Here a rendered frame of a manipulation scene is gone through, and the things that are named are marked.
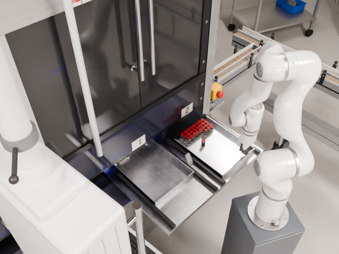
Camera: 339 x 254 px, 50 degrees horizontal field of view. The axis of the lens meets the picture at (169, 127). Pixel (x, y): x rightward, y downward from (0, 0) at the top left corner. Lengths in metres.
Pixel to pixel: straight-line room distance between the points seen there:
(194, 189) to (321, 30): 3.53
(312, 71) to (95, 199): 0.84
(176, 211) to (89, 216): 0.83
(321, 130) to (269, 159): 1.34
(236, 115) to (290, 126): 0.33
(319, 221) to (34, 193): 2.28
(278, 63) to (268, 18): 3.22
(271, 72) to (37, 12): 0.76
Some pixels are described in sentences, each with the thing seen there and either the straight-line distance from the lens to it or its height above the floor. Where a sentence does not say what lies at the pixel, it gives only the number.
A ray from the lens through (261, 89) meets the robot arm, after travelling 1.57.
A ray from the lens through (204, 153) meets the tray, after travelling 1.94.
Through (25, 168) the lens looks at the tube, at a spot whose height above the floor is 1.63.
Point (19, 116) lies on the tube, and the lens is 0.86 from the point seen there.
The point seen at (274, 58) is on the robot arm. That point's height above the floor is 1.63.
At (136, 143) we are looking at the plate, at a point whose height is 1.02.
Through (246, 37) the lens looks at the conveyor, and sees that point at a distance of 2.78.
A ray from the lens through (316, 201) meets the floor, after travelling 3.01.
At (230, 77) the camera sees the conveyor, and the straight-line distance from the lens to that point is 2.40.
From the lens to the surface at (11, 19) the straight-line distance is 1.15.
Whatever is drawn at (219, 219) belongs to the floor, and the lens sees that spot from 2.75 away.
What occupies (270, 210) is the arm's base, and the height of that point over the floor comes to 0.97.
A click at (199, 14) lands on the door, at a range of 1.70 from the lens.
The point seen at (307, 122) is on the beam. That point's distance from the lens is 2.76.
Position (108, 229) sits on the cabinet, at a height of 1.53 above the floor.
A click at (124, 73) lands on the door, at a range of 1.50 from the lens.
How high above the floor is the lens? 2.35
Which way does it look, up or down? 45 degrees down
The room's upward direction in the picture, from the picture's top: straight up
